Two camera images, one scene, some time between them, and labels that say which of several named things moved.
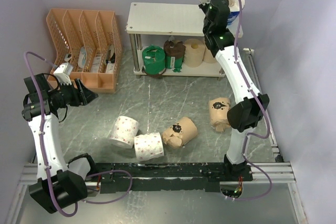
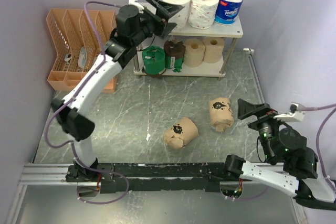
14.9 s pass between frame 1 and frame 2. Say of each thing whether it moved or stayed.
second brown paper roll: stayed
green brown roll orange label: stayed
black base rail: stayed
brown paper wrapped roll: stayed
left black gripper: moved
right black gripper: moved
